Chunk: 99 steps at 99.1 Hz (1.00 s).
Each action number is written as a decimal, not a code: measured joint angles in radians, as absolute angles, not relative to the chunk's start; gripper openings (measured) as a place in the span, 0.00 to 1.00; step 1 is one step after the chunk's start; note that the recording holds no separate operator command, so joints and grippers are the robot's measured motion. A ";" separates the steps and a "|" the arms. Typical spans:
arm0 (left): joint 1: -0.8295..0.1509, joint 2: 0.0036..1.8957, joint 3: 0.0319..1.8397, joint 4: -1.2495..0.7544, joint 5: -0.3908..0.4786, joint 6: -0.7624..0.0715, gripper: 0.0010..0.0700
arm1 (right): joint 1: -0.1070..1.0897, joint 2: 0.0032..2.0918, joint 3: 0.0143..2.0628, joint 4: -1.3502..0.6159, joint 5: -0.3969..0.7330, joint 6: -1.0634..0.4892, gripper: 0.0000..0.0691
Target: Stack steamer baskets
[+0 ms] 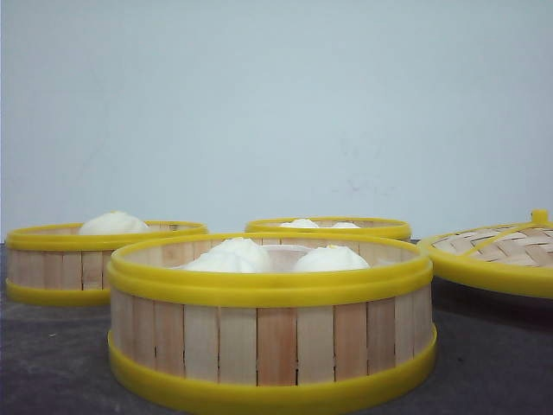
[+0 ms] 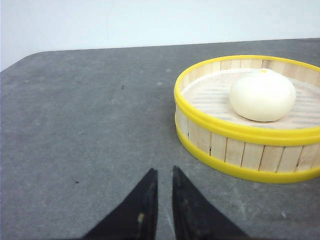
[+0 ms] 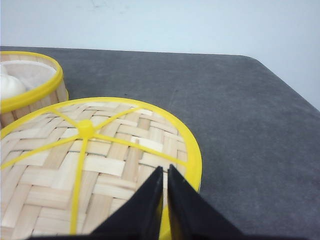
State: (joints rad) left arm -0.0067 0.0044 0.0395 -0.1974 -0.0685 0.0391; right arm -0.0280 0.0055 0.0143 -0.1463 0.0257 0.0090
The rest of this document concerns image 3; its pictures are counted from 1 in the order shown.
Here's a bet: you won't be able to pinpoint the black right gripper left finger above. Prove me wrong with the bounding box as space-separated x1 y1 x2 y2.
30 166 163 240

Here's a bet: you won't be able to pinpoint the woven bamboo steamer lid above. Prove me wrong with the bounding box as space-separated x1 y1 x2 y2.
0 97 202 240

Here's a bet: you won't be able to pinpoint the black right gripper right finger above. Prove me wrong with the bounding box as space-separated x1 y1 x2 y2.
167 163 242 240

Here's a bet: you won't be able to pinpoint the bamboo steamer basket yellow rims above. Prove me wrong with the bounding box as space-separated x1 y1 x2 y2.
0 50 69 128

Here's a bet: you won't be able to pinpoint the white steamed bun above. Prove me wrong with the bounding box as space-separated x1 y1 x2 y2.
0 74 27 100

